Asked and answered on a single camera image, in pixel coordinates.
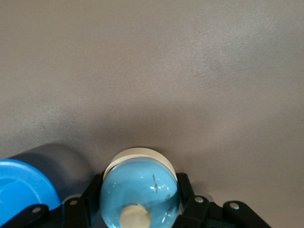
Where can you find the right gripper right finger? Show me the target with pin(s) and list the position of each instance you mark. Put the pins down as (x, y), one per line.
(199, 213)

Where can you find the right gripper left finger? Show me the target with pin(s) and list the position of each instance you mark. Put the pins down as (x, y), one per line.
(78, 213)

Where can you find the light blue dome bell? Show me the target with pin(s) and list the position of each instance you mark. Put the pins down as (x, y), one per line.
(137, 185)

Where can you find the blue plastic tray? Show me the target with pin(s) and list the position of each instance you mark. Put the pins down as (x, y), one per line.
(21, 185)

